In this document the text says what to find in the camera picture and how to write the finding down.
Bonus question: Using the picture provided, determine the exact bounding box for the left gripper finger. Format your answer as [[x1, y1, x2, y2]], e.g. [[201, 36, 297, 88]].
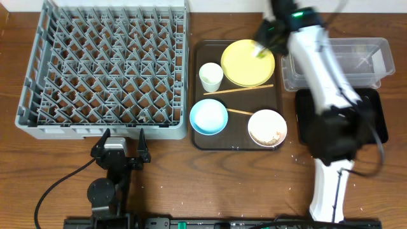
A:
[[137, 128, 150, 159], [92, 128, 111, 149]]

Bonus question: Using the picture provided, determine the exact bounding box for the white plastic cup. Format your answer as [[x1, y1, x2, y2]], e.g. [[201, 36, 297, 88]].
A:
[[198, 62, 224, 92]]

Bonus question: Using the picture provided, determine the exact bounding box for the light blue bowl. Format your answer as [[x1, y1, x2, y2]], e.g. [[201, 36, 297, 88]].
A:
[[190, 99, 228, 135]]

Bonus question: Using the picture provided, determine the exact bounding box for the pink white bowl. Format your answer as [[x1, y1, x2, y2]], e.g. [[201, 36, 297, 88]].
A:
[[247, 109, 287, 148]]

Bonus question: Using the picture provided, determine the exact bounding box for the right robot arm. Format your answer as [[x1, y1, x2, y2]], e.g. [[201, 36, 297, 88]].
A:
[[254, 0, 385, 224]]

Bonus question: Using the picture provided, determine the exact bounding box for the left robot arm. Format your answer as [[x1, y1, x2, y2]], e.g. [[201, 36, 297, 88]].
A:
[[87, 129, 151, 228]]

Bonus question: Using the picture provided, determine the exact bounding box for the grey plastic dishwasher rack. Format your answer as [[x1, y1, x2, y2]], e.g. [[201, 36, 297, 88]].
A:
[[15, 1, 190, 139]]

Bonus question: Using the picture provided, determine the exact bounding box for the clear plastic waste container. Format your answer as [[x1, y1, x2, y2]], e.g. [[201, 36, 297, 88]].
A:
[[281, 38, 395, 92]]

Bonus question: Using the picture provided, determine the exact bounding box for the black waste tray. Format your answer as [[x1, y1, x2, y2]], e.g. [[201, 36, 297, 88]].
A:
[[295, 88, 389, 145]]

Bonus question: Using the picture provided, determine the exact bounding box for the yellow plate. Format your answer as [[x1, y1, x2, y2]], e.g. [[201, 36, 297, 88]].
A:
[[221, 39, 275, 87]]

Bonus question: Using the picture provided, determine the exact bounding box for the upper wooden chopstick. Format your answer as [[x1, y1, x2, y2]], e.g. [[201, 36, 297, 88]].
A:
[[203, 84, 274, 95]]

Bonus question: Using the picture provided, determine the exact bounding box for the wooden chopstick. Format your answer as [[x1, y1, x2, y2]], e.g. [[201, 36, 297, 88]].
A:
[[226, 108, 254, 116], [203, 84, 274, 95]]

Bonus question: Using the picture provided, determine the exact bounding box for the dark brown serving tray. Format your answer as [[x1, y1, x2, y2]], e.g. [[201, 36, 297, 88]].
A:
[[190, 40, 283, 151]]

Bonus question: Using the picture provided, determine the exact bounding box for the lower wooden chopstick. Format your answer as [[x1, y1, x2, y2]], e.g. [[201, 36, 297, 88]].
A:
[[226, 108, 254, 116]]

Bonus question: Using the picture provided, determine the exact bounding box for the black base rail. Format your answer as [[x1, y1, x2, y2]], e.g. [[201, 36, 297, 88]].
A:
[[62, 217, 382, 229]]

